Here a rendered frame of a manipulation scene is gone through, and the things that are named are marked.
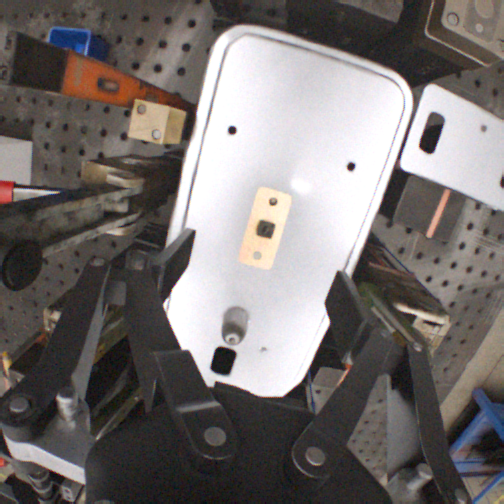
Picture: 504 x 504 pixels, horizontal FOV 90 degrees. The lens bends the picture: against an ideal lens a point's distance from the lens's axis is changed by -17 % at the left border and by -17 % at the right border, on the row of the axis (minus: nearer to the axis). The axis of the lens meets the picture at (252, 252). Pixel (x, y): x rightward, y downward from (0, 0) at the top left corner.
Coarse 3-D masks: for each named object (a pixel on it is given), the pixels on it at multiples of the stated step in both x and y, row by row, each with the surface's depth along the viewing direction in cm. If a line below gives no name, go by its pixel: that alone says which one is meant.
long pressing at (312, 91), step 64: (256, 64) 28; (320, 64) 27; (192, 128) 30; (256, 128) 30; (320, 128) 29; (384, 128) 29; (192, 192) 33; (256, 192) 32; (320, 192) 32; (384, 192) 32; (192, 256) 35; (256, 256) 35; (320, 256) 34; (192, 320) 38; (256, 320) 38; (320, 320) 37; (256, 384) 42
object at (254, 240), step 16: (272, 192) 32; (256, 208) 32; (272, 208) 32; (288, 208) 32; (256, 224) 32; (272, 224) 31; (256, 240) 32; (272, 240) 32; (240, 256) 32; (272, 256) 33
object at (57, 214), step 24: (72, 192) 21; (96, 192) 22; (120, 192) 25; (0, 216) 14; (24, 216) 15; (48, 216) 17; (72, 216) 21; (96, 216) 24; (120, 216) 27; (0, 240) 14; (24, 240) 13; (48, 240) 19; (72, 240) 20; (0, 264) 12; (24, 264) 13; (24, 288) 14
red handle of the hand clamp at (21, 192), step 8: (0, 184) 21; (8, 184) 21; (16, 184) 22; (0, 192) 20; (8, 192) 21; (16, 192) 21; (24, 192) 22; (32, 192) 22; (40, 192) 22; (48, 192) 23; (56, 192) 23; (0, 200) 21; (8, 200) 21; (16, 200) 22; (112, 200) 26; (120, 200) 26; (128, 200) 27; (104, 208) 26; (112, 208) 26; (120, 208) 27; (128, 208) 27
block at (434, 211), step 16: (400, 176) 35; (400, 192) 34; (416, 192) 33; (432, 192) 33; (448, 192) 33; (384, 208) 37; (400, 208) 34; (416, 208) 34; (432, 208) 33; (448, 208) 33; (400, 224) 34; (416, 224) 34; (432, 224) 34; (448, 224) 34; (448, 240) 35
